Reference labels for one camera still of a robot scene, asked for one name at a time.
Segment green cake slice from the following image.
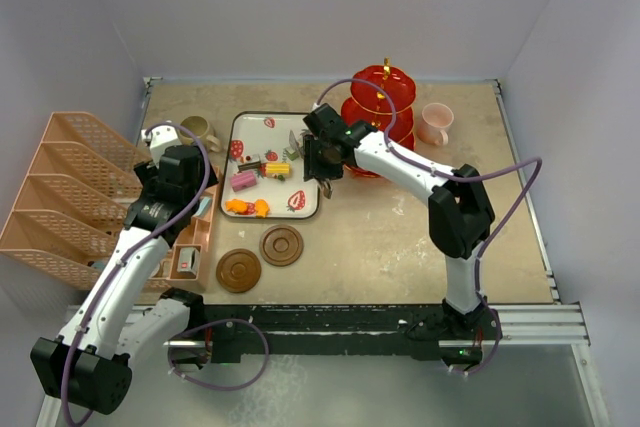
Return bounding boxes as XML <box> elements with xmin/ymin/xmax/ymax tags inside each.
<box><xmin>283</xmin><ymin>147</ymin><xmax>299</xmax><ymax>161</ymax></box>

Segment metal tongs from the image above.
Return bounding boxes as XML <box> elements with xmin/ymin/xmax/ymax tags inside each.
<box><xmin>289</xmin><ymin>131</ymin><xmax>333</xmax><ymax>199</ymax></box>

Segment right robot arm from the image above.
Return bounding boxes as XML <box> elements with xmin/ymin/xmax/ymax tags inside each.
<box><xmin>303</xmin><ymin>104</ymin><xmax>495</xmax><ymax>338</ymax></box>

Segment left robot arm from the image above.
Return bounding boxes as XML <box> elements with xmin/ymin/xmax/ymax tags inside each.
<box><xmin>30</xmin><ymin>121</ymin><xmax>218</xmax><ymax>426</ymax></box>

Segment beige ceramic mug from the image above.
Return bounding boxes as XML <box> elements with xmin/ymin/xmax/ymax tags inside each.
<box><xmin>180</xmin><ymin>115</ymin><xmax>223</xmax><ymax>153</ymax></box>

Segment yellow cake slice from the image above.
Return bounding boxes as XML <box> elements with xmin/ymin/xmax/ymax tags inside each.
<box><xmin>263</xmin><ymin>162</ymin><xmax>292</xmax><ymax>181</ymax></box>

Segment red three-tier cake stand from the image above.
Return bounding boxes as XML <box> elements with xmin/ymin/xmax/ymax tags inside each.
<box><xmin>341</xmin><ymin>58</ymin><xmax>416</xmax><ymax>151</ymax></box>

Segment pink cake slice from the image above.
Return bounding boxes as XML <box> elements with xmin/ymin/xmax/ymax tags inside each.
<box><xmin>230</xmin><ymin>170</ymin><xmax>257</xmax><ymax>192</ymax></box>

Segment orange fish cake left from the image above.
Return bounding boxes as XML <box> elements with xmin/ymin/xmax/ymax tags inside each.
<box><xmin>224</xmin><ymin>199</ymin><xmax>249</xmax><ymax>215</ymax></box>

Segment orange fish cake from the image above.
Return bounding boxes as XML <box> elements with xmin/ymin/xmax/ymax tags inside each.
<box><xmin>246</xmin><ymin>199</ymin><xmax>270</xmax><ymax>218</ymax></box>
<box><xmin>224</xmin><ymin>199</ymin><xmax>249</xmax><ymax>215</ymax></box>

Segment white strawberry tray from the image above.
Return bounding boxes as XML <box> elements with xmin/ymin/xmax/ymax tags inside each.
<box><xmin>220</xmin><ymin>111</ymin><xmax>320</xmax><ymax>219</ymax></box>

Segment chocolate cake slice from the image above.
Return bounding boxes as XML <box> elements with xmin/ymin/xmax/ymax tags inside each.
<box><xmin>237</xmin><ymin>154</ymin><xmax>262</xmax><ymax>172</ymax></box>

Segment small grey box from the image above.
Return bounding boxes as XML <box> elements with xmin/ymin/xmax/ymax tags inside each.
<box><xmin>176</xmin><ymin>246</ymin><xmax>200</xmax><ymax>275</ymax></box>

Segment orange fish cake right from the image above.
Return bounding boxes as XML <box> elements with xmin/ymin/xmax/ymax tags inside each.
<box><xmin>246</xmin><ymin>199</ymin><xmax>270</xmax><ymax>218</ymax></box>

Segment pink desk organizer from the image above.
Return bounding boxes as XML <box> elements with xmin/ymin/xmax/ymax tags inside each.
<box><xmin>0</xmin><ymin>111</ymin><xmax>223</xmax><ymax>293</ymax></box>

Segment brown wooden coaster right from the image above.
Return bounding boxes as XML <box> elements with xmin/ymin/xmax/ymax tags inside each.
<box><xmin>259</xmin><ymin>224</ymin><xmax>304</xmax><ymax>267</ymax></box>

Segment brown wooden coaster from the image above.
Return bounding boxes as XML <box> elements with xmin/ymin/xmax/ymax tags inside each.
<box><xmin>259</xmin><ymin>224</ymin><xmax>304</xmax><ymax>267</ymax></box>
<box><xmin>216</xmin><ymin>249</ymin><xmax>262</xmax><ymax>293</ymax></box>

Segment pink mug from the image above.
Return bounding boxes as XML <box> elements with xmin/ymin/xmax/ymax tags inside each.
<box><xmin>416</xmin><ymin>103</ymin><xmax>455</xmax><ymax>146</ymax></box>

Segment brown wooden coaster left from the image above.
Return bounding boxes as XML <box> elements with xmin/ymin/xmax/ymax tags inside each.
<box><xmin>216</xmin><ymin>249</ymin><xmax>262</xmax><ymax>293</ymax></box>

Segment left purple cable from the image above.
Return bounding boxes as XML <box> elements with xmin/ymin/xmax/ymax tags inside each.
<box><xmin>62</xmin><ymin>121</ymin><xmax>211</xmax><ymax>427</ymax></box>

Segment black base frame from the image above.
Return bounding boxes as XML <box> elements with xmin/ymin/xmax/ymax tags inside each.
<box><xmin>162</xmin><ymin>288</ymin><xmax>502</xmax><ymax>367</ymax></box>

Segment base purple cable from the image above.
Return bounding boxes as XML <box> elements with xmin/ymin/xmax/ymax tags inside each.
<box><xmin>167</xmin><ymin>316</ymin><xmax>272</xmax><ymax>392</ymax></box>

